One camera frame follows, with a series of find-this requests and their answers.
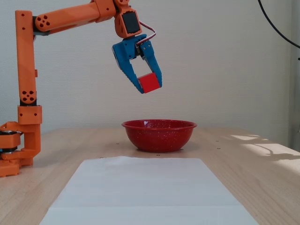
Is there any red speckled enamel bowl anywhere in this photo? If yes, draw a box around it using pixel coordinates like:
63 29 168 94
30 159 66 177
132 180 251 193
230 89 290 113
121 119 197 153

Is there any white red black servo wire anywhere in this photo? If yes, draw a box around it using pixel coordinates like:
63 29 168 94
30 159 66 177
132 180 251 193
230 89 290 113
137 20 158 45

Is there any red cube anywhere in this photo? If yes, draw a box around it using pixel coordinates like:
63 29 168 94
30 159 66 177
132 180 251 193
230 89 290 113
137 72 161 94

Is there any black hanging cable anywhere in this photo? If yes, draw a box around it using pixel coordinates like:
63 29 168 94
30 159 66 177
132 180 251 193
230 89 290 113
257 0 300 49

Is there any white paper sheet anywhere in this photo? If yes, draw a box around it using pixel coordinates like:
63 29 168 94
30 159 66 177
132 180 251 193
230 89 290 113
38 156 260 225

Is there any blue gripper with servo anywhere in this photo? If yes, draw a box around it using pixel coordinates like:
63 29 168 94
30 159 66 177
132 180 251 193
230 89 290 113
112 34 163 94

